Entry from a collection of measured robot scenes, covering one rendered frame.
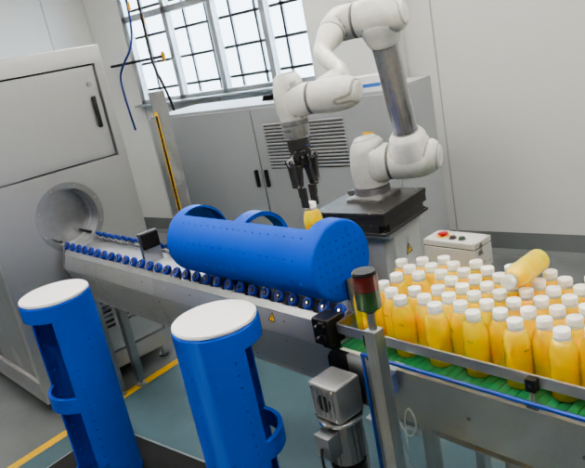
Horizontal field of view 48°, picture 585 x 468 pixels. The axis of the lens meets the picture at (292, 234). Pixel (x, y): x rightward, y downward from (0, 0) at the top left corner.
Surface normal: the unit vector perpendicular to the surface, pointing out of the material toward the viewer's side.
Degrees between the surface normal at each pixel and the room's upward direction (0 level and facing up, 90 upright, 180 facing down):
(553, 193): 90
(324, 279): 90
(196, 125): 90
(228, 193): 90
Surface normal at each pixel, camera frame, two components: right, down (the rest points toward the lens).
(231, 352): 0.39, 0.19
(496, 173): -0.62, 0.34
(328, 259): 0.68, 0.09
